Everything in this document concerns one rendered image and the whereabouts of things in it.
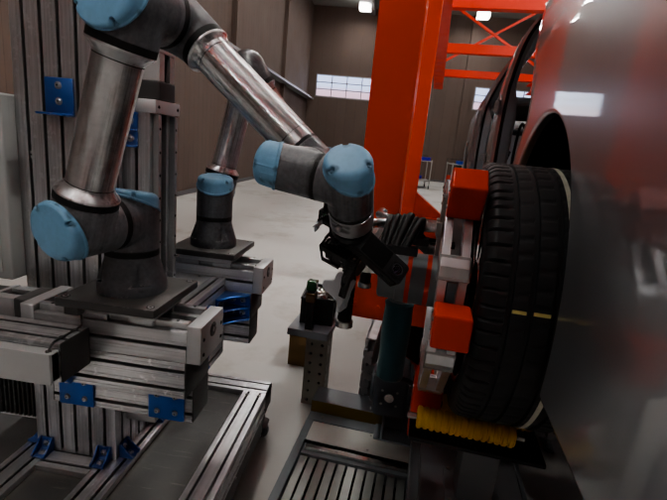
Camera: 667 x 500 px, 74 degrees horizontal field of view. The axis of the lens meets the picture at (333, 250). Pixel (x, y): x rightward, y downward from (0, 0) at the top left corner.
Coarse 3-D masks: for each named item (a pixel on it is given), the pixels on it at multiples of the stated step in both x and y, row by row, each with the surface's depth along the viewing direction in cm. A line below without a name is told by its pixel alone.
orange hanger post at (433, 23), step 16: (432, 0) 323; (432, 16) 325; (432, 32) 327; (432, 48) 329; (432, 64) 332; (432, 80) 344; (416, 112) 341; (416, 128) 343; (416, 144) 346; (416, 160) 348; (416, 176) 351; (416, 192) 354
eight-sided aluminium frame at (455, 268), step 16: (448, 224) 99; (464, 224) 100; (448, 240) 96; (464, 240) 96; (448, 256) 94; (464, 256) 94; (448, 272) 93; (464, 272) 93; (464, 288) 93; (432, 352) 97; (448, 352) 97; (432, 368) 100; (448, 368) 98; (432, 384) 114
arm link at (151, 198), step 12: (120, 192) 93; (132, 192) 94; (144, 192) 96; (120, 204) 91; (132, 204) 94; (144, 204) 96; (156, 204) 99; (132, 216) 93; (144, 216) 96; (156, 216) 99; (132, 228) 93; (144, 228) 96; (156, 228) 100; (132, 240) 95; (144, 240) 97; (156, 240) 100; (120, 252) 96; (132, 252) 96
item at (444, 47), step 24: (456, 0) 635; (480, 0) 628; (504, 0) 622; (528, 0) 615; (480, 24) 1169; (456, 48) 918; (480, 48) 908; (504, 48) 899; (456, 72) 1202; (480, 72) 1188
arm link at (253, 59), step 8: (240, 56) 139; (248, 56) 139; (256, 56) 140; (256, 64) 138; (264, 64) 140; (264, 72) 139; (264, 80) 138; (272, 80) 140; (272, 88) 141; (280, 96) 143
